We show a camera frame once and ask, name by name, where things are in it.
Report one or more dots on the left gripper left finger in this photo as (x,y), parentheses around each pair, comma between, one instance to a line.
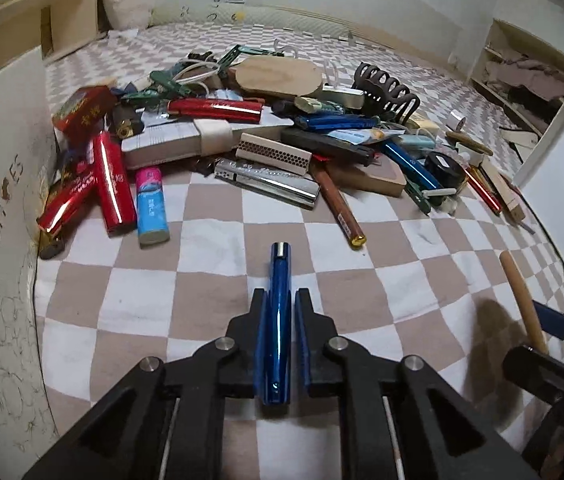
(162,420)

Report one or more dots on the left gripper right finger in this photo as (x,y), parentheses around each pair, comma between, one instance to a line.
(398,419)

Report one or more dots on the wooden dowel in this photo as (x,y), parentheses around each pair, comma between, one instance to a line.
(524,302)

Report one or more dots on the shiny blue pen tube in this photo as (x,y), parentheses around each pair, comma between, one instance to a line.
(274,382)

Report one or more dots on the pink blue lighter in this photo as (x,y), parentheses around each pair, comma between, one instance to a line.
(152,221)

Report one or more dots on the checkered bed sheet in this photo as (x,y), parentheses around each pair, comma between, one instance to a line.
(427,285)

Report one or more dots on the red foil tube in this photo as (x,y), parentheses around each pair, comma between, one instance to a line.
(115,197)

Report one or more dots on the wooden stick block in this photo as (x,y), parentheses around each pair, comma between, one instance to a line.
(506,195)

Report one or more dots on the silver harmonica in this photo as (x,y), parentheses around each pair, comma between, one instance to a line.
(280,184)

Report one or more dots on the brown pen gold tip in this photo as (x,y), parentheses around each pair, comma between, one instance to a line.
(338,206)

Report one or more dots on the white shoe box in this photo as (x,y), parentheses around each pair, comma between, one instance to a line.
(27,157)

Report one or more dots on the white tape roll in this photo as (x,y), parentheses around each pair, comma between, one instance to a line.
(455,121)

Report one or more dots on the red cigarette box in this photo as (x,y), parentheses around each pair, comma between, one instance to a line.
(85,107)

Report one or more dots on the red lighter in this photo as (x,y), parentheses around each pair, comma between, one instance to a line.
(231,111)

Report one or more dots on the brown hair claw clip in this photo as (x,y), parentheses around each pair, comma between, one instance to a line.
(384,95)

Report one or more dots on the oval wooden block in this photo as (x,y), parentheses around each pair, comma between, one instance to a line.
(277,76)

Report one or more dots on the pile of pink clothes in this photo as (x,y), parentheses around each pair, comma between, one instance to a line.
(518,70)

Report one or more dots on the green bolster pillow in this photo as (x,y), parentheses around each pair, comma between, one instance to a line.
(196,11)

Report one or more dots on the wooden bedside shelf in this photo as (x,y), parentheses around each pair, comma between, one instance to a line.
(57,27)

